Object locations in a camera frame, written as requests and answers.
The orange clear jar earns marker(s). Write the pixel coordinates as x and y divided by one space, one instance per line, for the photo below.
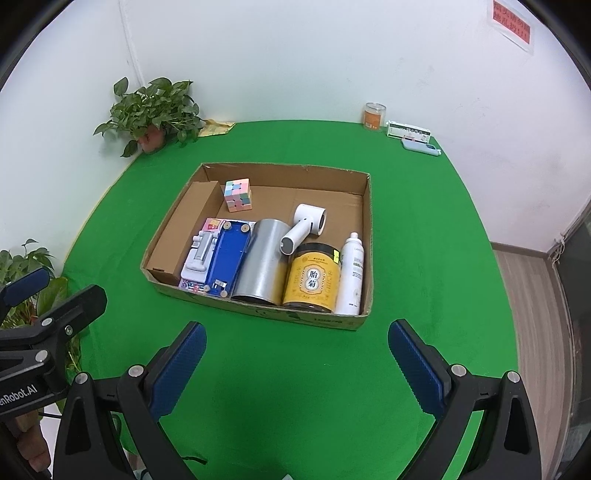
373 119

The white handheld hair dryer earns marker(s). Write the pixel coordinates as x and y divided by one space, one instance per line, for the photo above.
309 217

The white spray bottle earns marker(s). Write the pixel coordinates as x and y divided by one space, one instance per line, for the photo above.
351 277

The shallow cardboard tray box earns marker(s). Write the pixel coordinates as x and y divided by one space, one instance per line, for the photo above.
323 203

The white blister pack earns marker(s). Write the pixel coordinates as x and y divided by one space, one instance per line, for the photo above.
198 258

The yellow label jar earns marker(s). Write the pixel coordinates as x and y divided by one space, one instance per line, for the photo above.
311 281

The plain brown cardboard box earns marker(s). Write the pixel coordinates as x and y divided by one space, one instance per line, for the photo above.
184 230

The white flat box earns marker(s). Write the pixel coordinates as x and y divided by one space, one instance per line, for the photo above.
406 130

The red wall sign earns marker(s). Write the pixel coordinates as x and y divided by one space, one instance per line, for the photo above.
512 23

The silver metal can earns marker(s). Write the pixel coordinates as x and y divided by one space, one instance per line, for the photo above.
261 263

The person's left hand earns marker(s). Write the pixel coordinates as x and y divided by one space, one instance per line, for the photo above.
27 443

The leafy green pothos plant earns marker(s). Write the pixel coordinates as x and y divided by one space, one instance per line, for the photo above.
57 288

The potted plant in orange pot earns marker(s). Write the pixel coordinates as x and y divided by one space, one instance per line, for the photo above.
147 110

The green tablecloth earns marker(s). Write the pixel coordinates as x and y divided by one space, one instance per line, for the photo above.
300 383

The blue packet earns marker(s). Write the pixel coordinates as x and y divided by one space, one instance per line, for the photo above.
226 254

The glass partition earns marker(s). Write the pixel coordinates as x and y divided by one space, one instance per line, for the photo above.
577 346

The pastel puzzle cube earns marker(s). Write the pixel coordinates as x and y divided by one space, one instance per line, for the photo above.
238 194

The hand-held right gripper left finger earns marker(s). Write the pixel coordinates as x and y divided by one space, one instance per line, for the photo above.
178 369

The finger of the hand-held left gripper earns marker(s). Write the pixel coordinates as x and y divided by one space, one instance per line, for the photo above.
74 309
27 284

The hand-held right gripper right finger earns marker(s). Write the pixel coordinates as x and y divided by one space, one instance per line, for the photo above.
415 367

